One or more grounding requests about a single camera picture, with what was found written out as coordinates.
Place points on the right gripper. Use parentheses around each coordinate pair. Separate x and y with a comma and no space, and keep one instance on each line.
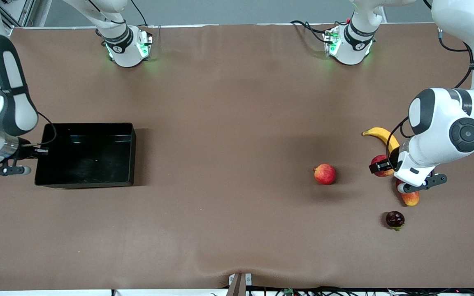
(26,152)

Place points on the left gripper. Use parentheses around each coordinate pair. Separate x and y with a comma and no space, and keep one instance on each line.
(387,163)

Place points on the red yellow apple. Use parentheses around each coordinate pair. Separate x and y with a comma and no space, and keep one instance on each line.
(324,174)
(382,158)

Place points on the yellow banana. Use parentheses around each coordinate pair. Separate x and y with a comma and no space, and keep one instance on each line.
(381,133)

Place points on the black plastic box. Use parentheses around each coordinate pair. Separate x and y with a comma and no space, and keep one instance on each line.
(87,158)

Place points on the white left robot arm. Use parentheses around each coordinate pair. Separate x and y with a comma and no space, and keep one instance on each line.
(447,119)

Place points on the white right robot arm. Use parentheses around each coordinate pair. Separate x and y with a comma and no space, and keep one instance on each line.
(12,82)

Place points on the red yellow mango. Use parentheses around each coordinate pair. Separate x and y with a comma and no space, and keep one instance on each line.
(412,199)

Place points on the dark purple mangosteen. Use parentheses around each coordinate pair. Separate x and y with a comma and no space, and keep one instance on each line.
(395,219)

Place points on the brown table mat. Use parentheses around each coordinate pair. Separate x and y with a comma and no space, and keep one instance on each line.
(228,123)

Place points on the aluminium frame profile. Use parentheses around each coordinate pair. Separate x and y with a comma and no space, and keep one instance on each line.
(23,12)

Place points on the metal camera stand bracket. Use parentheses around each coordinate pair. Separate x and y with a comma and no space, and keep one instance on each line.
(239,284)

